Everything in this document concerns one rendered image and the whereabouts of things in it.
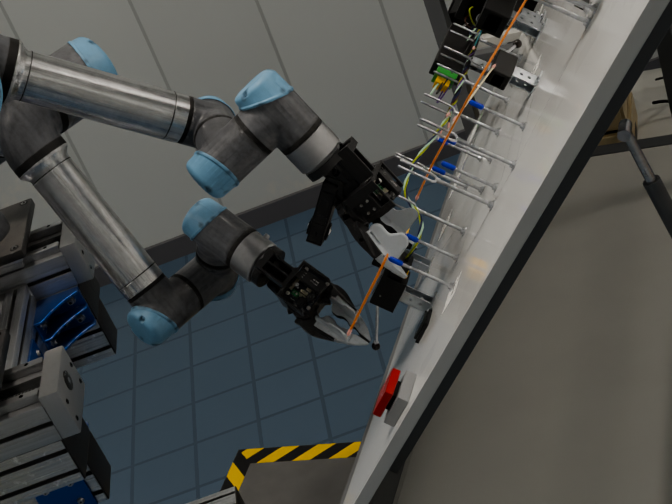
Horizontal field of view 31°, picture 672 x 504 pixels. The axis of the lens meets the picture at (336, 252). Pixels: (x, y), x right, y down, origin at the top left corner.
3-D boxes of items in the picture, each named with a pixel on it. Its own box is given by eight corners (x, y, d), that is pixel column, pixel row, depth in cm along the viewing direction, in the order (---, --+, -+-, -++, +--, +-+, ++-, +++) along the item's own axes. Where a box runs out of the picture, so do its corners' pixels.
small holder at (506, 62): (553, 44, 183) (509, 24, 182) (537, 86, 178) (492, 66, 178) (541, 62, 186) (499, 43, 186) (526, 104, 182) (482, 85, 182)
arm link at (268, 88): (228, 100, 179) (270, 61, 178) (279, 154, 181) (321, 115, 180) (228, 108, 171) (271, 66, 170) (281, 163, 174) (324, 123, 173)
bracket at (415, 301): (430, 303, 189) (401, 290, 189) (436, 292, 188) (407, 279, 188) (426, 319, 185) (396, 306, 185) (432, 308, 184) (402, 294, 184)
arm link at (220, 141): (210, 181, 186) (262, 132, 185) (223, 210, 176) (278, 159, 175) (175, 148, 182) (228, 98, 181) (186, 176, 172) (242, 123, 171)
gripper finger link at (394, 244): (422, 265, 175) (386, 213, 176) (392, 286, 178) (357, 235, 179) (430, 260, 178) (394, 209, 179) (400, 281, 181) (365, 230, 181)
